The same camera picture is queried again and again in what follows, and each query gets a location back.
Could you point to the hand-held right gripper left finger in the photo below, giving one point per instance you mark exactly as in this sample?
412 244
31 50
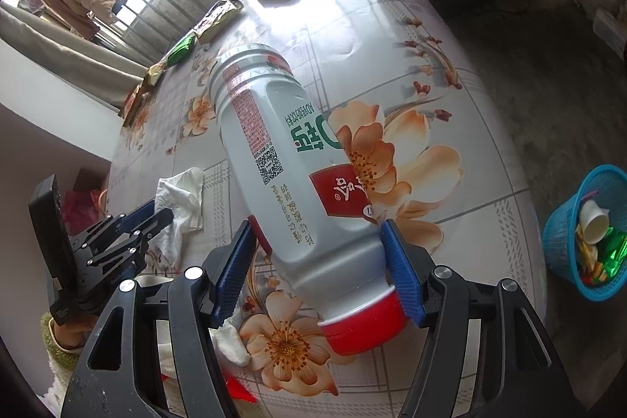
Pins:
235 271

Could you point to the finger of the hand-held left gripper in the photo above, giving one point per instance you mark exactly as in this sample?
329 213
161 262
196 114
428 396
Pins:
156 222
139 210

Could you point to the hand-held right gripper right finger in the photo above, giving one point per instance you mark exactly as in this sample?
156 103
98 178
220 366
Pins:
401 271

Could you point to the white tissue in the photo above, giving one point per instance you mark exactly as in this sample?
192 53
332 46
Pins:
232 344
183 197

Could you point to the white bottle with red cap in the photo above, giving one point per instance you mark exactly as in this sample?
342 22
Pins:
294 183

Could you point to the blue plastic basket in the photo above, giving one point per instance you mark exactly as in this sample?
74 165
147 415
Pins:
563 246

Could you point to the person's left forearm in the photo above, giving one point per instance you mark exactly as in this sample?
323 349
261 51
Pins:
59 369

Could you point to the person's left hand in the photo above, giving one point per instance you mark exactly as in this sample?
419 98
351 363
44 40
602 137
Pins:
71 334

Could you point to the red plastic bag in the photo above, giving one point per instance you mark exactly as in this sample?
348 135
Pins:
81 210

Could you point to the brown snack packet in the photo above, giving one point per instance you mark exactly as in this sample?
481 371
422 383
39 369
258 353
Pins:
132 104

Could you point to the red wrapper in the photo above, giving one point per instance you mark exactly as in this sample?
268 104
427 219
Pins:
240 391

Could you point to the orange snack packet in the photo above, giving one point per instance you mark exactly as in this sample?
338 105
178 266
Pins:
156 74

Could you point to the green snack packet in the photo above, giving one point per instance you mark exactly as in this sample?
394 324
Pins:
181 49

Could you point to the grey curtain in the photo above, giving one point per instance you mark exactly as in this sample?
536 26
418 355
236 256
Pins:
63 55

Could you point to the yellow wrapper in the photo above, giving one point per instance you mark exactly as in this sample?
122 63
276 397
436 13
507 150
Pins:
588 256

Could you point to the white paper cup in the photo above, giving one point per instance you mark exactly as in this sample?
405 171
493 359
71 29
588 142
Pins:
593 222

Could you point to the gold foil packet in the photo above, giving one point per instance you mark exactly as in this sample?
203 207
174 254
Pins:
219 21

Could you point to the shiny green wrapper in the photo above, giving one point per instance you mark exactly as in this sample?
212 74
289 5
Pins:
615 254

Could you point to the floral tablecloth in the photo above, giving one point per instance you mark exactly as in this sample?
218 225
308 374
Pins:
372 55

